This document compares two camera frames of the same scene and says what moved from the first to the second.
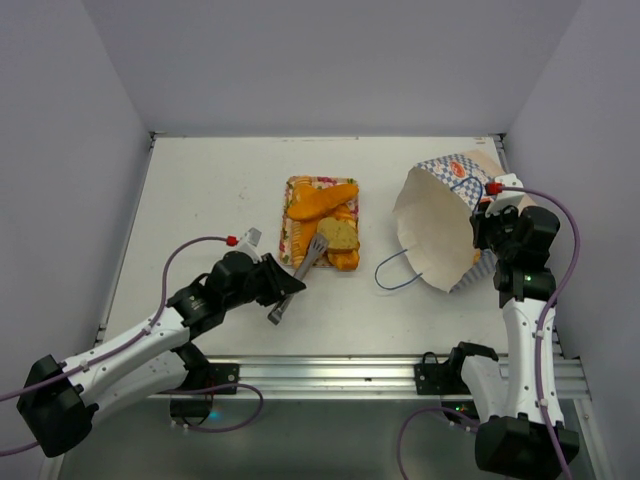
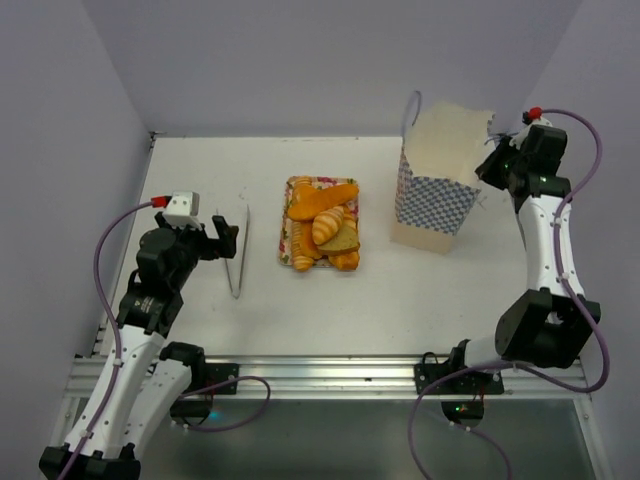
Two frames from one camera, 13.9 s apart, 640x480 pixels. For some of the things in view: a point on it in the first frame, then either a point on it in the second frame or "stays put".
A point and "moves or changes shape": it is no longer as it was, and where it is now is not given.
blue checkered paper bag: x=432 y=212 moves or changes shape
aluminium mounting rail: x=336 y=378 stays put
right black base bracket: x=444 y=378 stays put
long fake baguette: x=303 y=231 stays put
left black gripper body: x=252 y=290 → x=194 y=243
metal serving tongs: x=317 y=243 → x=236 y=296
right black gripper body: x=486 y=232 → x=491 y=170
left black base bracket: x=202 y=373 stays put
